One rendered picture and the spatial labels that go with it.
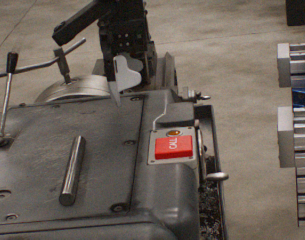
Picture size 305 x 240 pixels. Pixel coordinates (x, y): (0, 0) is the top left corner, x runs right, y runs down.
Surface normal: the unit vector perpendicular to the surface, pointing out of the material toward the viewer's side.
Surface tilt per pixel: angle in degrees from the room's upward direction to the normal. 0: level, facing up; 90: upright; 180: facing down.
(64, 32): 92
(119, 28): 90
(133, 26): 90
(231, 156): 0
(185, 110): 0
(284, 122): 0
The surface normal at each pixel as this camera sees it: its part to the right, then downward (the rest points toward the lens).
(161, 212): -0.13, -0.64
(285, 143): -0.17, 0.39
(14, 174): -0.12, -0.92
